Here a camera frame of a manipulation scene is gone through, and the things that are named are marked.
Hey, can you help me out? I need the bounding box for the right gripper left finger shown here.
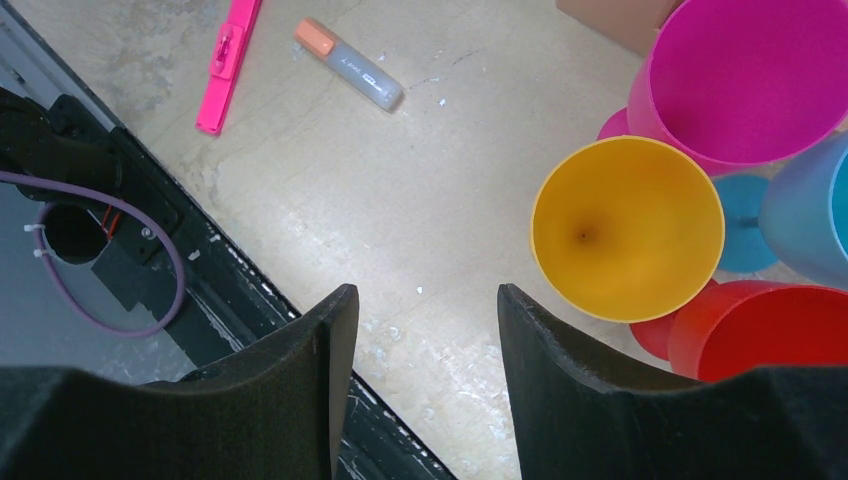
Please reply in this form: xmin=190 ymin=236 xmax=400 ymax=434
xmin=1 ymin=284 xmax=359 ymax=479

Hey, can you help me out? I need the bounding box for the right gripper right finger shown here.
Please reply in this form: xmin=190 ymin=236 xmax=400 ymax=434
xmin=497 ymin=284 xmax=847 ymax=479

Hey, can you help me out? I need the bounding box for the red plastic wine glass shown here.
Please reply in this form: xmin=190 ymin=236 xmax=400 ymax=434
xmin=630 ymin=280 xmax=847 ymax=382

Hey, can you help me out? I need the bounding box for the yellow plastic wine glass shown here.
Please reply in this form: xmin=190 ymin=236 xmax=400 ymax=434
xmin=529 ymin=136 xmax=725 ymax=324

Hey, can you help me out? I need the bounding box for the light blue wine glass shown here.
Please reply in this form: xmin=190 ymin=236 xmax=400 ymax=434
xmin=714 ymin=132 xmax=847 ymax=290

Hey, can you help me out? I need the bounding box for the magenta plastic wine glass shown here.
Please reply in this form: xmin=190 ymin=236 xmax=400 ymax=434
xmin=599 ymin=0 xmax=847 ymax=176

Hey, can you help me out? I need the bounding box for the orange grey marker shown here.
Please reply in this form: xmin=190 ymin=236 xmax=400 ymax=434
xmin=294 ymin=17 xmax=404 ymax=112

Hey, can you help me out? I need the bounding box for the pink flat clip tool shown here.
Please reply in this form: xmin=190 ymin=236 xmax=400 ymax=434
xmin=195 ymin=0 xmax=262 ymax=136

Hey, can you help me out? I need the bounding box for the peach desk organizer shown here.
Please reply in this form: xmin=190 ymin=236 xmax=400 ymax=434
xmin=555 ymin=0 xmax=683 ymax=57

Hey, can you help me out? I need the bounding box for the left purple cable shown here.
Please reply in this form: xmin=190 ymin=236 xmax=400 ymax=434
xmin=0 ymin=170 xmax=188 ymax=340

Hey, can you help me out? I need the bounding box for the aluminium table frame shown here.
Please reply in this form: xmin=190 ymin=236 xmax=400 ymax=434
xmin=1 ymin=1 xmax=126 ymax=131

